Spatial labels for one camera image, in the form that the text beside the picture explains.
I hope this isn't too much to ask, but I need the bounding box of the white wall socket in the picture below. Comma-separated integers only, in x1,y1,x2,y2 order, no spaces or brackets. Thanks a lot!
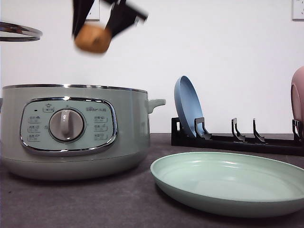
86,0,100,20
292,0,304,22

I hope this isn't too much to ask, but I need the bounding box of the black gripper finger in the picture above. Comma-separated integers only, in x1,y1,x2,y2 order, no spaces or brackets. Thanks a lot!
72,0,95,38
105,0,149,37

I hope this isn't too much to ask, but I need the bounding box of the pink plate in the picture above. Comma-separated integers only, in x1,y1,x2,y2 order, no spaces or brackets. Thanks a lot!
291,66,304,124

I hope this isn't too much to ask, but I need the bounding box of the black plate rack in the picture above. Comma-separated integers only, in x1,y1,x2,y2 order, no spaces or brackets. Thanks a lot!
171,117,304,155

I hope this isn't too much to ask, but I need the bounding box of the green electric steamer pot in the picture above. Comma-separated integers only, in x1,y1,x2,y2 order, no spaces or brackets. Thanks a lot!
0,84,166,181

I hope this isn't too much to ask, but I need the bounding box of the white wall socket right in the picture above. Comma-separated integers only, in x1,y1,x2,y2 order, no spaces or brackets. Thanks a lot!
292,0,304,22

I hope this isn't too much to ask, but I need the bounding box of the white wall socket left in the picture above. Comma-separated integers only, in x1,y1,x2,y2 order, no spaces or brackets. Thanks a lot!
86,0,100,20

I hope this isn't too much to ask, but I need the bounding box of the blue plate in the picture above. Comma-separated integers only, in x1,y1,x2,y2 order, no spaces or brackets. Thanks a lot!
174,76,204,137

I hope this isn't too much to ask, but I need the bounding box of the brown potato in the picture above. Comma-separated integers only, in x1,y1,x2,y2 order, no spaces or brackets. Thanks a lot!
75,23,112,53

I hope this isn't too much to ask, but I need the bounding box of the glass steamer lid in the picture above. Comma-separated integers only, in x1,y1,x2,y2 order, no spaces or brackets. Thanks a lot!
0,22,43,41

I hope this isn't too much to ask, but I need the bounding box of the green plate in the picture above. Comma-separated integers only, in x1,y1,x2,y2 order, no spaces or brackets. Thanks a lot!
151,152,304,218

